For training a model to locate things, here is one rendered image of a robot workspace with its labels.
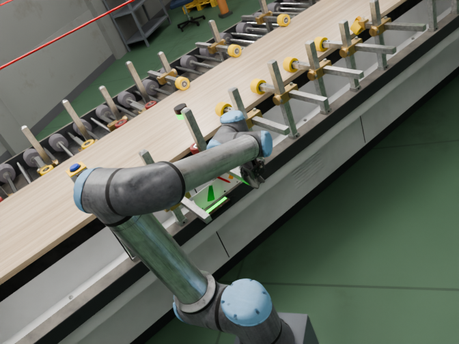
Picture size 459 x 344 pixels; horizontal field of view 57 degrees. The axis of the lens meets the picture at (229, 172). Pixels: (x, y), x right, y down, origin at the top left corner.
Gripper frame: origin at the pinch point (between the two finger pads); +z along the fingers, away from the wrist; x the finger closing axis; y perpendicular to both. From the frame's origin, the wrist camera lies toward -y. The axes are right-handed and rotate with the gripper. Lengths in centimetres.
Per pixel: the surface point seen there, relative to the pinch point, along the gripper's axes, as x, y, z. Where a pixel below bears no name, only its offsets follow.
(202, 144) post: -4.3, -25.7, -16.7
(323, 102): 48.3, -1.8, -12.6
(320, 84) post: 70, -26, -5
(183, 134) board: 2, -61, -7
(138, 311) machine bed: -69, -47, 58
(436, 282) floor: 50, 46, 83
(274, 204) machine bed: 32, -47, 61
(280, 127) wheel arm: 24.0, -4.8, -13.2
